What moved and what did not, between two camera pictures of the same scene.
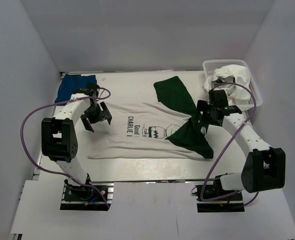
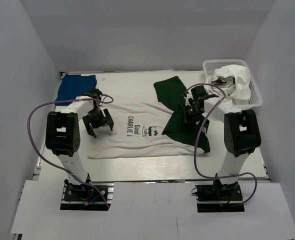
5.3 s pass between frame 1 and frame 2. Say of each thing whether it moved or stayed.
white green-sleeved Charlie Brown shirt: stayed
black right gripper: moved
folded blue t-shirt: stayed
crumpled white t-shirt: stayed
